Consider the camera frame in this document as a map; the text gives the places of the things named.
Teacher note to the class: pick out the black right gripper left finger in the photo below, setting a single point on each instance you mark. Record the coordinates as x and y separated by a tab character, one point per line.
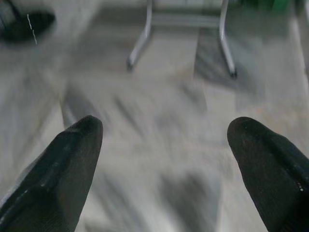
55	181

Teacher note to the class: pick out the black rounded object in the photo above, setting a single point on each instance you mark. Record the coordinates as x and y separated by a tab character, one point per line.
17	26

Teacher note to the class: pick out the white table with grey legs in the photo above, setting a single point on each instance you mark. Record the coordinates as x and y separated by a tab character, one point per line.
186	22

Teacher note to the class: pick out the green crate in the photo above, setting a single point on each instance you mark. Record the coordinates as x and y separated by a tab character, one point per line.
277	4

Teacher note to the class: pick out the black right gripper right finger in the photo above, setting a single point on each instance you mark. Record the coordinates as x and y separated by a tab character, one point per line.
272	178

